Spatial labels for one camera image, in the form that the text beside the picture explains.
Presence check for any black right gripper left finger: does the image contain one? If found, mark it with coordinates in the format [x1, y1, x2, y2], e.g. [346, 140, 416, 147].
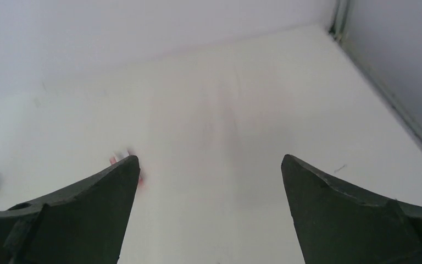
[0, 156, 140, 263]

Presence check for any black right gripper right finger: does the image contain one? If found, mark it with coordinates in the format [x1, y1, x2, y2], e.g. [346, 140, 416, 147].
[281, 155, 422, 263]

